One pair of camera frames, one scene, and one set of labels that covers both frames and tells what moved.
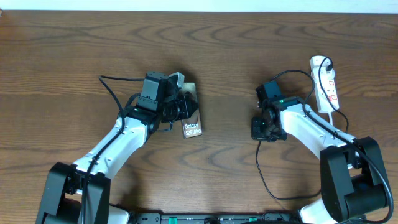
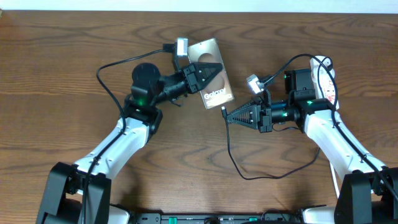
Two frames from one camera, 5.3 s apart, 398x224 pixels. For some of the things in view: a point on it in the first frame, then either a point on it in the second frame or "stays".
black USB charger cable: x=329 y=68 → x=224 y=114
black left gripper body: x=172 y=109 → x=191 y=75
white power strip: x=326 y=84 stays
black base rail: x=216 y=218 stays
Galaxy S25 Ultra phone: x=191 y=125 → x=217 y=91
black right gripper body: x=260 y=130 → x=265 y=121
